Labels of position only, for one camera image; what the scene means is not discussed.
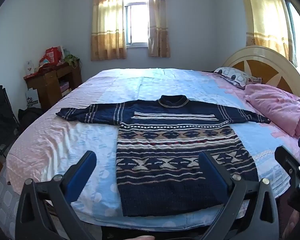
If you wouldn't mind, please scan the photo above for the brown wooden desk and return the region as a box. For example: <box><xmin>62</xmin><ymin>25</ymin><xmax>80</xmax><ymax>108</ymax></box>
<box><xmin>24</xmin><ymin>60</ymin><xmax>82</xmax><ymax>110</ymax></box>

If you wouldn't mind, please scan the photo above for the white patterned pillow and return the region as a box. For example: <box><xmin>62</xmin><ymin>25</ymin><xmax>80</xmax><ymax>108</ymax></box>
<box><xmin>213</xmin><ymin>66</ymin><xmax>262</xmax><ymax>89</ymax></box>

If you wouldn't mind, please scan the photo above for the wide orange curtain panel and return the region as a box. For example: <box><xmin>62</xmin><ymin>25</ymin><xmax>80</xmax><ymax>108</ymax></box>
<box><xmin>90</xmin><ymin>0</ymin><xmax>127</xmax><ymax>61</ymax></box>

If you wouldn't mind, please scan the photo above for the bright side window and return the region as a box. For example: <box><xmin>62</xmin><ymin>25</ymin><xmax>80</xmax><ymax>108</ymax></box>
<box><xmin>282</xmin><ymin>0</ymin><xmax>300</xmax><ymax>80</ymax></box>

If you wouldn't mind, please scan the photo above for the black folding chair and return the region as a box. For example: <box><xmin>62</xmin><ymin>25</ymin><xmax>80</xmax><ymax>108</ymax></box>
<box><xmin>0</xmin><ymin>85</ymin><xmax>21</xmax><ymax>158</ymax></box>

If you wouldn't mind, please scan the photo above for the cream and orange headboard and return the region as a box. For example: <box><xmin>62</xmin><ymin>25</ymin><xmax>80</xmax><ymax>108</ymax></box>
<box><xmin>221</xmin><ymin>46</ymin><xmax>300</xmax><ymax>105</ymax></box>

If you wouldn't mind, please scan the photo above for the pink blanket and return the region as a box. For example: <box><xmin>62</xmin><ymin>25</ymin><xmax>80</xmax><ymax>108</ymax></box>
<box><xmin>244</xmin><ymin>84</ymin><xmax>300</xmax><ymax>138</ymax></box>

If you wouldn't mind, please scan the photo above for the narrow orange curtain panel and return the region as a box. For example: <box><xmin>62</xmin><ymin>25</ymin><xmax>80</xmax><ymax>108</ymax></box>
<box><xmin>147</xmin><ymin>0</ymin><xmax>171</xmax><ymax>58</ymax></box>

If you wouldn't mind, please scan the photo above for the red gift bag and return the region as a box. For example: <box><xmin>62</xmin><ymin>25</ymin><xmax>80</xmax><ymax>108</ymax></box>
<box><xmin>39</xmin><ymin>46</ymin><xmax>64</xmax><ymax>67</ymax></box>

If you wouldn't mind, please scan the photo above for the window with white frame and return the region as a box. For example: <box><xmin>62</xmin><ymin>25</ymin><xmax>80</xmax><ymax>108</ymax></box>
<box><xmin>124</xmin><ymin>0</ymin><xmax>149</xmax><ymax>47</ymax></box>

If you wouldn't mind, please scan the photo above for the navy patterned knit sweater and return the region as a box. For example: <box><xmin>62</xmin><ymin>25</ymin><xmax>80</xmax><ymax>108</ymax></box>
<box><xmin>55</xmin><ymin>94</ymin><xmax>272</xmax><ymax>217</ymax></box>

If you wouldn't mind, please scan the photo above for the black backpack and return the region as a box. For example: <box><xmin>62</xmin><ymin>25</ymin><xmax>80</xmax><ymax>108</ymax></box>
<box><xmin>17</xmin><ymin>107</ymin><xmax>44</xmax><ymax>128</ymax></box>

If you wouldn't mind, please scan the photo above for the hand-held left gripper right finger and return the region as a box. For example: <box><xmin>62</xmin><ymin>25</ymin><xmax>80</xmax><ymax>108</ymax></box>
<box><xmin>198</xmin><ymin>151</ymin><xmax>280</xmax><ymax>240</ymax></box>

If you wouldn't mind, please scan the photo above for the white paper bag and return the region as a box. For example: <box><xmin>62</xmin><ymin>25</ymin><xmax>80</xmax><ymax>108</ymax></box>
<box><xmin>25</xmin><ymin>89</ymin><xmax>39</xmax><ymax>109</ymax></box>

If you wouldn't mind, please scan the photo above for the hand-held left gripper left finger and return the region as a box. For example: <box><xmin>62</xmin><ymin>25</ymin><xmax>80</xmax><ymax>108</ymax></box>
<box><xmin>15</xmin><ymin>151</ymin><xmax>105</xmax><ymax>240</ymax></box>

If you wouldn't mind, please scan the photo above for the yellow orange curtain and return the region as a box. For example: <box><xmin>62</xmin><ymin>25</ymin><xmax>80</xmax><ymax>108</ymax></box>
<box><xmin>241</xmin><ymin>0</ymin><xmax>298</xmax><ymax>65</ymax></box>

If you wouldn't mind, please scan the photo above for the bed with pink blue sheet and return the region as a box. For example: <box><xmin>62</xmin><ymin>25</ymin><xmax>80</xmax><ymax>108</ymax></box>
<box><xmin>0</xmin><ymin>67</ymin><xmax>300</xmax><ymax>232</ymax></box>

